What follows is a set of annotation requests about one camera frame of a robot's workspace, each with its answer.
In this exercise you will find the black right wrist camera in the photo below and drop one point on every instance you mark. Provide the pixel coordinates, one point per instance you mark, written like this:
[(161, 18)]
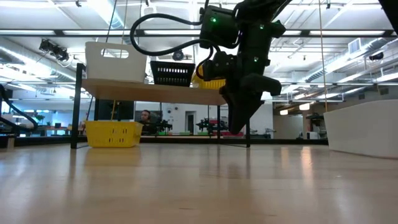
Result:
[(219, 67)]

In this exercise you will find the black ceiling speaker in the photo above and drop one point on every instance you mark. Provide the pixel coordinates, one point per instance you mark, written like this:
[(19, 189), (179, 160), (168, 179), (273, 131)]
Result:
[(376, 56)]

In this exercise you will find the wooden shelf with black legs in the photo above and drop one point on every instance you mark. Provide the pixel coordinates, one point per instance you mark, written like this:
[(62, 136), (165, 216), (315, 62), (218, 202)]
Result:
[(149, 93)]

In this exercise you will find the black ceiling spotlight cluster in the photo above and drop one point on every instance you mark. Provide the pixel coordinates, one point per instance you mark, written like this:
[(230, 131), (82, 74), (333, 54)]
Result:
[(46, 46)]

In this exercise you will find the black monitor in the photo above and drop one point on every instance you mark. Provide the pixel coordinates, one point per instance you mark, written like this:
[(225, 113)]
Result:
[(124, 110)]

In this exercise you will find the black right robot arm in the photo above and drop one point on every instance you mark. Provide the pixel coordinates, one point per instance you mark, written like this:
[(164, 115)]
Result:
[(253, 43)]

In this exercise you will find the black diagonal frame strut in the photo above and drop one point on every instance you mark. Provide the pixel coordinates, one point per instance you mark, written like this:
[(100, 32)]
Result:
[(392, 7)]

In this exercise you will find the black background robot arm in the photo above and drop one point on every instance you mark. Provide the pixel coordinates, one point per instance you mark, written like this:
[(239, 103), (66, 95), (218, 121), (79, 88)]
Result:
[(164, 126), (210, 126)]

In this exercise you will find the yellow slotted plastic basket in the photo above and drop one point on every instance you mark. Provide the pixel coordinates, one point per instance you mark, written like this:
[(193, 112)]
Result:
[(113, 135), (211, 84)]

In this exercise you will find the black slotted plastic basket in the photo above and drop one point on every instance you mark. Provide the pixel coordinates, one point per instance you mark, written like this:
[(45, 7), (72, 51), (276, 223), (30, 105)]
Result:
[(172, 74)]

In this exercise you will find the glowing pendant lamp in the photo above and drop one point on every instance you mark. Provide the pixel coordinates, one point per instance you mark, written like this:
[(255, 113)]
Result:
[(283, 112), (304, 106)]

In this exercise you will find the dark grey door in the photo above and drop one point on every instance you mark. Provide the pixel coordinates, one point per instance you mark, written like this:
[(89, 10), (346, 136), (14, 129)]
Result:
[(190, 123)]

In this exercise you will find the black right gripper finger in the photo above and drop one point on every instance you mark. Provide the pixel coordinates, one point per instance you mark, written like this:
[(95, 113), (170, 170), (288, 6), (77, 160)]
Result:
[(241, 115)]

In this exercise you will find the black aluminium table frame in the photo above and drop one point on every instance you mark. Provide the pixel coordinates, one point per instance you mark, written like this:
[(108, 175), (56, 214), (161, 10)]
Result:
[(186, 140)]

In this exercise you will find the white plastic bin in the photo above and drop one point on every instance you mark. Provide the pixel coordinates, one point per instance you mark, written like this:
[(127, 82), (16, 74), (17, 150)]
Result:
[(115, 70), (363, 130)]

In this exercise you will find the person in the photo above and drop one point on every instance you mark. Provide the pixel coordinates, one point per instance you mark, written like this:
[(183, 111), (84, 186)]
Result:
[(145, 116)]

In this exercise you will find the round black ceiling fixture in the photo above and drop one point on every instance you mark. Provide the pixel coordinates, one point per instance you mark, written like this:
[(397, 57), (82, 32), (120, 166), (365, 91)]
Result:
[(178, 55)]

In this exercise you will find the white ceiling vent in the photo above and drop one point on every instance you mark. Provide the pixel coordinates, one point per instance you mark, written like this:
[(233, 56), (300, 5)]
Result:
[(354, 46)]

